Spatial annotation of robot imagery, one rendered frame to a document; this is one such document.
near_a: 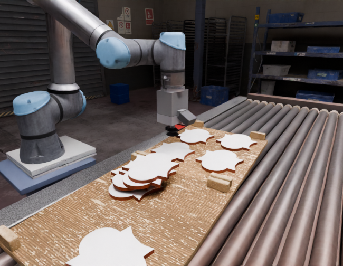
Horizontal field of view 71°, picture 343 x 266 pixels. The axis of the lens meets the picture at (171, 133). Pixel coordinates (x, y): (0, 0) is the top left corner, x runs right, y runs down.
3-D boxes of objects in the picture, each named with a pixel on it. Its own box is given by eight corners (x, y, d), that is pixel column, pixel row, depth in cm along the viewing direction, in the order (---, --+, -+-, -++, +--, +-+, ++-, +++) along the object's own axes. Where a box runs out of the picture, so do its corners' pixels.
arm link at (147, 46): (113, 38, 70) (146, 38, 65) (134, 39, 79) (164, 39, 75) (115, 66, 72) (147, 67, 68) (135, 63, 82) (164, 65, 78)
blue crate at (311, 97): (293, 103, 468) (296, 92, 460) (296, 99, 501) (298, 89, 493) (331, 108, 437) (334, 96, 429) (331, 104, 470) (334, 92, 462)
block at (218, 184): (206, 187, 64) (206, 178, 63) (208, 183, 66) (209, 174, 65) (227, 194, 61) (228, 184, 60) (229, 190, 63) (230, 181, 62)
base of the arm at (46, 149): (11, 158, 88) (5, 133, 85) (49, 144, 100) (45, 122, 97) (36, 168, 81) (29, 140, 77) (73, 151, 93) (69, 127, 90)
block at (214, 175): (208, 182, 66) (209, 173, 65) (211, 179, 68) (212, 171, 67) (230, 189, 63) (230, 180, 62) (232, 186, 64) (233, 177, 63)
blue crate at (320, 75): (306, 78, 452) (307, 69, 446) (313, 76, 476) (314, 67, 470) (336, 81, 417) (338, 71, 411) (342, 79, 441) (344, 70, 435)
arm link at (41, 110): (11, 133, 84) (1, 95, 80) (44, 123, 96) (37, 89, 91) (35, 138, 80) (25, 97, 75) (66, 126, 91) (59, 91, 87)
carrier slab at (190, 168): (132, 162, 80) (132, 158, 80) (190, 127, 113) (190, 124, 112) (233, 196, 63) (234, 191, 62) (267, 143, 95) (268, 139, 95)
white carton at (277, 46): (269, 51, 485) (271, 40, 477) (277, 51, 501) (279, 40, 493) (287, 52, 459) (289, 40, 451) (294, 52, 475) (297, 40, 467)
